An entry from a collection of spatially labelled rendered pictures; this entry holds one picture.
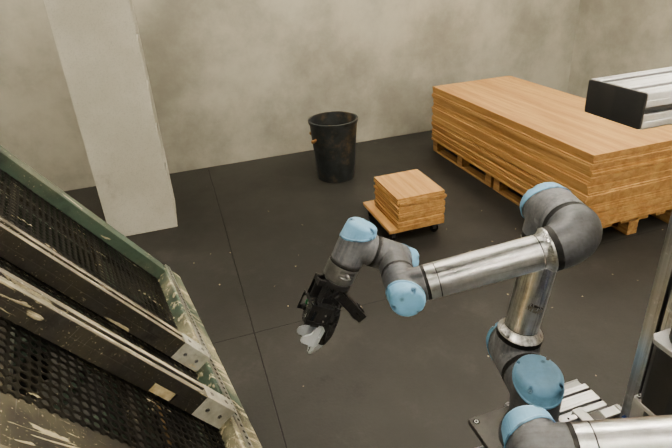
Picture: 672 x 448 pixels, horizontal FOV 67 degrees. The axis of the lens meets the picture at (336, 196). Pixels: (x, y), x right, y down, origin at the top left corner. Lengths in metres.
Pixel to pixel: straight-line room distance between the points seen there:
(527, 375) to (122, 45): 3.85
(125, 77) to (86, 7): 0.56
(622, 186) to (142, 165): 3.91
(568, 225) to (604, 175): 3.15
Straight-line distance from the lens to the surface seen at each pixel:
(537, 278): 1.33
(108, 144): 4.67
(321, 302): 1.22
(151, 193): 4.81
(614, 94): 0.73
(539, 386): 1.35
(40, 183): 2.29
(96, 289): 1.71
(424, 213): 4.25
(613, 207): 4.51
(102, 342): 1.47
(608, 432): 0.80
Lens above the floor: 2.19
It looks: 25 degrees down
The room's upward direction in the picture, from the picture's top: 4 degrees counter-clockwise
